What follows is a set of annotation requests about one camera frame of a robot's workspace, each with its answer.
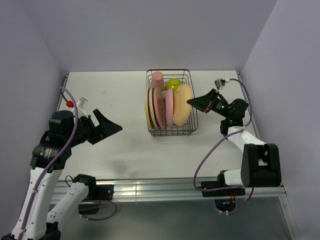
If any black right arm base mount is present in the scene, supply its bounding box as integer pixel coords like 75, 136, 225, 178
199, 180, 246, 214

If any aluminium table edge rail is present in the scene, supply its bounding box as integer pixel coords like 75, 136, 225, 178
52, 174, 287, 206

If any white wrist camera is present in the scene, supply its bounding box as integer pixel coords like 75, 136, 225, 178
65, 97, 88, 119
214, 78, 230, 92

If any solid pink plate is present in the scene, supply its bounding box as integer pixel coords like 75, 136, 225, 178
165, 88, 174, 127

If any small speckled ceramic cup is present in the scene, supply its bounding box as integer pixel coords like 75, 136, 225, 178
161, 90, 167, 100

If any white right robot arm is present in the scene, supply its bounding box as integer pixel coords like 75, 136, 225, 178
192, 89, 282, 195

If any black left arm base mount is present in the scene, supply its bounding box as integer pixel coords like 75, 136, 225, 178
72, 174, 114, 215

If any cream and yellow plate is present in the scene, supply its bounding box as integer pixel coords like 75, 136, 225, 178
144, 88, 154, 129

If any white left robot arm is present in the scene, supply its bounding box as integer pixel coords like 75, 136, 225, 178
2, 97, 123, 240

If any orange round plate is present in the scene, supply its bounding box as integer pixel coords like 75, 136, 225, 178
173, 84, 193, 126

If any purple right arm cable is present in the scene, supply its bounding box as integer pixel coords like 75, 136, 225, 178
193, 78, 255, 214

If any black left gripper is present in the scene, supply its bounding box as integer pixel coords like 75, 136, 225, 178
65, 108, 122, 147

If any black wire dish rack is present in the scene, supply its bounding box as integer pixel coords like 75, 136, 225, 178
146, 69, 199, 137

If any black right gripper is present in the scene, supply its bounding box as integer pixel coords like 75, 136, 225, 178
186, 88, 231, 119

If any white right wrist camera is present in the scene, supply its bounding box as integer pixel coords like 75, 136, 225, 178
214, 78, 230, 92

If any salmon pink cup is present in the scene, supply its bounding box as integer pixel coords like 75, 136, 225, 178
150, 71, 165, 92

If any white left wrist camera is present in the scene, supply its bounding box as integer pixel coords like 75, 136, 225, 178
65, 97, 88, 119

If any lime green bowl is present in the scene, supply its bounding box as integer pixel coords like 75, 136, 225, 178
165, 78, 183, 92

